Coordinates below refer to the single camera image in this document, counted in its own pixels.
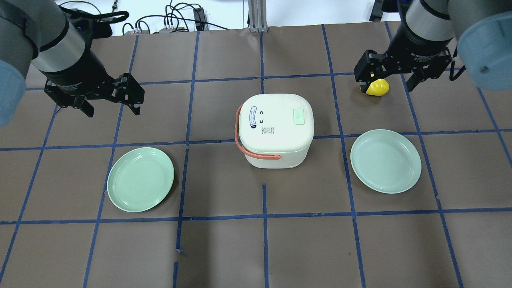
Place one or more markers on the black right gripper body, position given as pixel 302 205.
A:
pixel 420 52

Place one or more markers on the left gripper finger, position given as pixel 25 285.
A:
pixel 78 103
pixel 130 93

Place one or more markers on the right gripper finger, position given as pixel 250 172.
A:
pixel 419 74
pixel 369 68

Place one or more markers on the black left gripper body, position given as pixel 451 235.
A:
pixel 78 74

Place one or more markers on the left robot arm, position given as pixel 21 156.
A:
pixel 57 42

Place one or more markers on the green plate near left arm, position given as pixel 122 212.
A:
pixel 140 179

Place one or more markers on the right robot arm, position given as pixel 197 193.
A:
pixel 433 34

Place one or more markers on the green plate near right arm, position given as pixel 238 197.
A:
pixel 385 161

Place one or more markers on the white rice cooker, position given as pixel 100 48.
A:
pixel 274 130

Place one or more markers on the yellow toy bell pepper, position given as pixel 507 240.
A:
pixel 378 88

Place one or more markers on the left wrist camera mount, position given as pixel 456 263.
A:
pixel 94 26

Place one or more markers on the aluminium frame post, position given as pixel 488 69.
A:
pixel 257 16

